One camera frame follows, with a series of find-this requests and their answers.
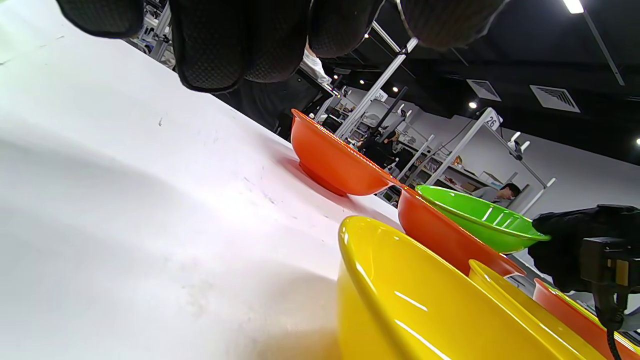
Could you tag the person's right hand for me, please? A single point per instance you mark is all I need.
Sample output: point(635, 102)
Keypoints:
point(560, 250)

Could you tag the ceiling air vent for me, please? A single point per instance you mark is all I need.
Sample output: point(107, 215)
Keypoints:
point(555, 98)
point(483, 90)

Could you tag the person's left hand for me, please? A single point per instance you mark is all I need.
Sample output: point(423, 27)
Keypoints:
point(225, 45)

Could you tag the orange plastic bowl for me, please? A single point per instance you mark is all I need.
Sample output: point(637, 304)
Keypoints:
point(440, 235)
point(335, 165)
point(565, 315)

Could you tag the yellow plastic bowl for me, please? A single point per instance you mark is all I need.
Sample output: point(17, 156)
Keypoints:
point(510, 292)
point(400, 310)

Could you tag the black mesh office chair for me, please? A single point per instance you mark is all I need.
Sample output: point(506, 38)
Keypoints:
point(265, 100)

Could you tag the white metal frame post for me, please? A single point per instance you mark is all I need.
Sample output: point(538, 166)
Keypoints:
point(462, 145)
point(375, 90)

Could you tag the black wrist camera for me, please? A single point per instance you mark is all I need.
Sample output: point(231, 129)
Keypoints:
point(600, 265)

